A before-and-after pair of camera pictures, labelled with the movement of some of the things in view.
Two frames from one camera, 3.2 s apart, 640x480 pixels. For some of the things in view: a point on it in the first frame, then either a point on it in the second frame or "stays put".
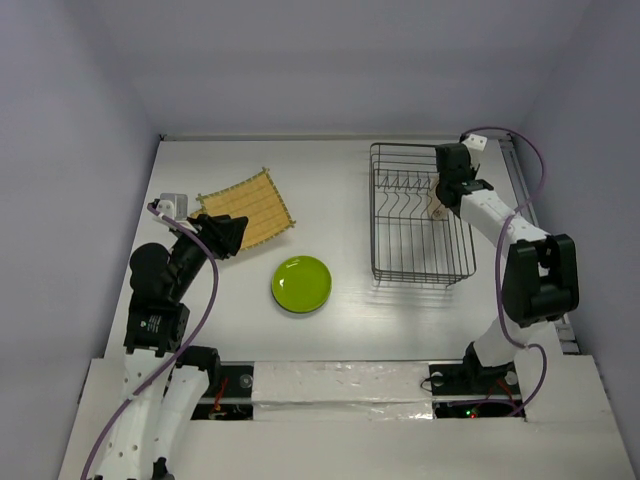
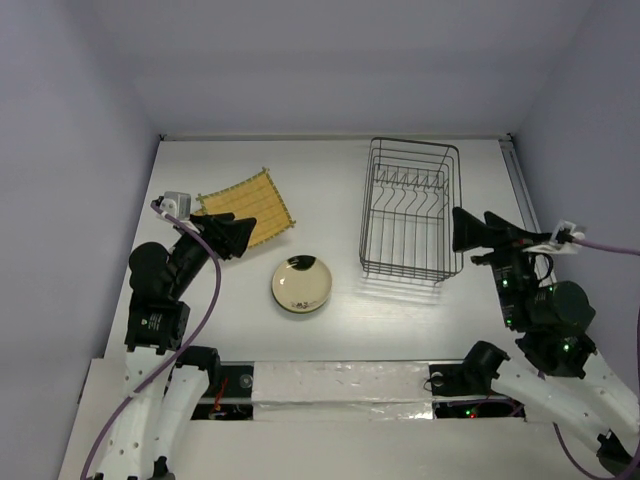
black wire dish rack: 406,243 stays put
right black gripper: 451,163 → 507,245
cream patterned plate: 436,210 → 302,283
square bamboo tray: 255,198 stays put
